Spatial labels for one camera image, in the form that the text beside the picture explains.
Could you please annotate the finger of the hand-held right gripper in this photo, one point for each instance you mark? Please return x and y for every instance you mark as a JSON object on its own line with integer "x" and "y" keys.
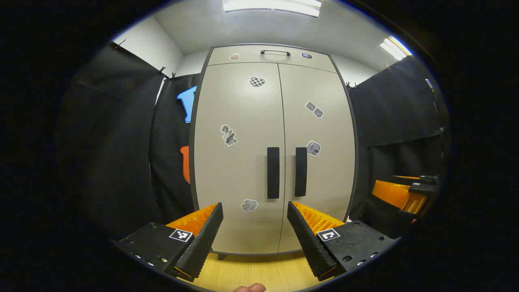
{"x": 395, "y": 196}
{"x": 427, "y": 178}

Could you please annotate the long ceiling light panel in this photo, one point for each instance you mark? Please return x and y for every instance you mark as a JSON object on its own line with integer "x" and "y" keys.
{"x": 271, "y": 6}

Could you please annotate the beige double-door shoe cabinet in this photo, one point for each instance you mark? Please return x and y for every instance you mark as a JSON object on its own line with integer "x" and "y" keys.
{"x": 251, "y": 54}

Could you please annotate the black backdrop cloth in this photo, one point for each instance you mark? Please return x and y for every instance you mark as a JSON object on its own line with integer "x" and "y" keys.
{"x": 117, "y": 142}
{"x": 397, "y": 105}

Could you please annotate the beige cabinet door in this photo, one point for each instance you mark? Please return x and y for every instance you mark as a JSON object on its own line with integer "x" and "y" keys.
{"x": 239, "y": 178}
{"x": 324, "y": 182}

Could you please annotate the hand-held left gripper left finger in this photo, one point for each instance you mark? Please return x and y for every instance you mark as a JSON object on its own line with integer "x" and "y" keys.
{"x": 202, "y": 243}

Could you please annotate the small ceiling light panel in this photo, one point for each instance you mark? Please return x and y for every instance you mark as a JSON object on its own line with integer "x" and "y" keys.
{"x": 395, "y": 48}

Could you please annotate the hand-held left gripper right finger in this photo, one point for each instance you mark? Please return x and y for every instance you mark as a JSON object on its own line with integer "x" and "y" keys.
{"x": 308, "y": 243}

